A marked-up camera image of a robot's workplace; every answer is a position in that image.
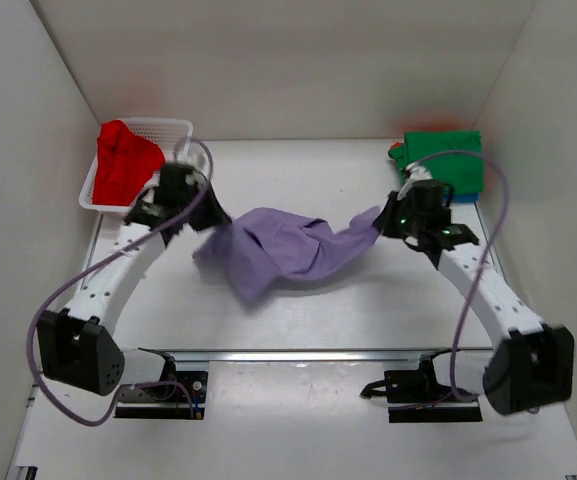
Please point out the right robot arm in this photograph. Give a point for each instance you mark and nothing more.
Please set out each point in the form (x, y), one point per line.
(532, 363)

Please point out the red t-shirt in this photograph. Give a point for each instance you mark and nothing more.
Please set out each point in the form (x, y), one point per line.
(125, 162)

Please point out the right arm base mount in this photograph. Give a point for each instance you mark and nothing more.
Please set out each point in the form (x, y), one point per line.
(414, 396)

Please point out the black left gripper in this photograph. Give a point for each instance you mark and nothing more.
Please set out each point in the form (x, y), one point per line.
(215, 217)

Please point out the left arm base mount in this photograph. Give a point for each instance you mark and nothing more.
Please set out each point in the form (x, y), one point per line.
(169, 402)

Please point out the green folded t-shirt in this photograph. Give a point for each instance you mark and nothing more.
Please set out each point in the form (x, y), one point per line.
(464, 172)

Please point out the purple t-shirt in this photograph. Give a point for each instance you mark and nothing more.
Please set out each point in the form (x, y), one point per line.
(266, 245)

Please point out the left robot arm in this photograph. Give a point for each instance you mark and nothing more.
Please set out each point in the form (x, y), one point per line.
(76, 344)

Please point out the white plastic basket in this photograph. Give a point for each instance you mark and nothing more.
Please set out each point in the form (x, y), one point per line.
(171, 135)

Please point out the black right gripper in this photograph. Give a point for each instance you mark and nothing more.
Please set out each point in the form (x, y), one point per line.
(385, 223)

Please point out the blue folded t-shirt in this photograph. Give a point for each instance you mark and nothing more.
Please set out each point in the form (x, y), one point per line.
(466, 198)

